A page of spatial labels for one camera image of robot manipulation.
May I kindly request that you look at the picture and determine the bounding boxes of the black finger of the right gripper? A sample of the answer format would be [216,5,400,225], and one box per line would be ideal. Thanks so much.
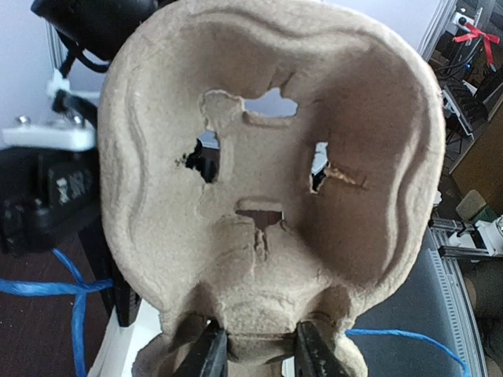
[78,203,141,328]

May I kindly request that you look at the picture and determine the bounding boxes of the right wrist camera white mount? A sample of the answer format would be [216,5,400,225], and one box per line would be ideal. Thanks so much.
[1,69,100,255]

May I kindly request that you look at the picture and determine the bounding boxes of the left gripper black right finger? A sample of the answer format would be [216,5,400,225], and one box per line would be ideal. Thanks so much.
[294,322,346,377]

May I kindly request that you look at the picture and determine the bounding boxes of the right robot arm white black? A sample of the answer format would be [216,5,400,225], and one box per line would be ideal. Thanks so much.
[31,0,169,328]

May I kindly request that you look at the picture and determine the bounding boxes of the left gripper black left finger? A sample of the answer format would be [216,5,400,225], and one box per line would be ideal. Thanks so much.
[174,320,229,377]

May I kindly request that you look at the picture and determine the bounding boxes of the blue checkered paper bag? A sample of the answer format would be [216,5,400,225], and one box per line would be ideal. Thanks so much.
[1,249,471,376]

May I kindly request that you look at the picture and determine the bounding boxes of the brown cardboard cup carrier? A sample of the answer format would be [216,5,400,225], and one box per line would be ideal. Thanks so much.
[97,1,445,376]

